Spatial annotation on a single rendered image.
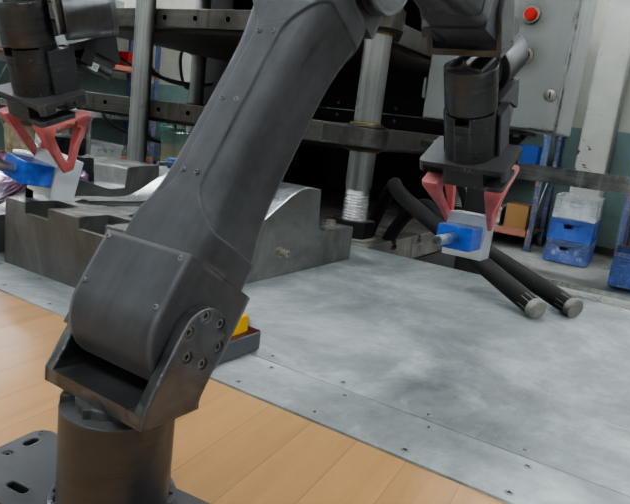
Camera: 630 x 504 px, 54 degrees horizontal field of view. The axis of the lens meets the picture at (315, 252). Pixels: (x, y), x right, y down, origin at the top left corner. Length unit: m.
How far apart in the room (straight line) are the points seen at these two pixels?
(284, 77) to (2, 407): 0.33
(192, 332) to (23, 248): 0.59
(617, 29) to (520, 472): 6.65
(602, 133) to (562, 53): 5.57
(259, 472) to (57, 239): 0.48
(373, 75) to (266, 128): 1.03
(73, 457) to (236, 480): 0.13
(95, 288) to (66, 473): 0.10
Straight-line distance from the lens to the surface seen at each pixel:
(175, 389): 0.33
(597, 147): 6.94
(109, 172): 1.25
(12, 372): 0.60
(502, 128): 0.73
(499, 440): 0.55
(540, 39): 1.41
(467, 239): 0.74
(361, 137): 1.36
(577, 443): 0.59
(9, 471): 0.44
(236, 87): 0.38
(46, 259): 0.86
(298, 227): 0.96
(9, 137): 7.29
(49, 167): 0.84
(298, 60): 0.39
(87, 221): 0.81
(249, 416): 0.52
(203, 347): 0.34
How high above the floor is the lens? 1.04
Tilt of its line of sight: 12 degrees down
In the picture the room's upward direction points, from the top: 7 degrees clockwise
